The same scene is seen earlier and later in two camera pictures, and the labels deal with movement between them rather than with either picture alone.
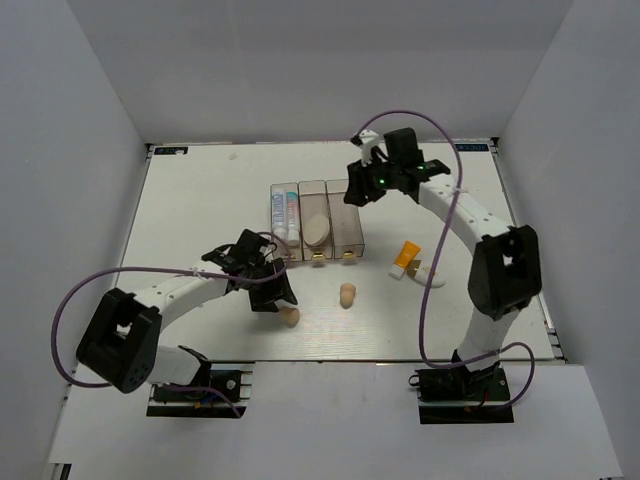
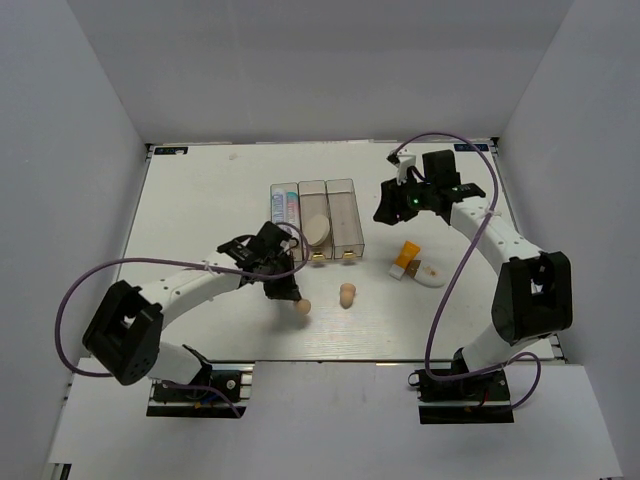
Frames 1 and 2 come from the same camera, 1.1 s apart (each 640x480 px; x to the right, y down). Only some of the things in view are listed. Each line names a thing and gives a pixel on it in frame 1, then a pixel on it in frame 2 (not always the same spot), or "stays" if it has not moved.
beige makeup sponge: [290, 316] → [303, 307]
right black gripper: [358, 184] → [391, 202]
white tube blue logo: [279, 212] stays
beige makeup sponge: [347, 293] stays
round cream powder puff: [316, 230] stays
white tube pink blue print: [293, 220] stays
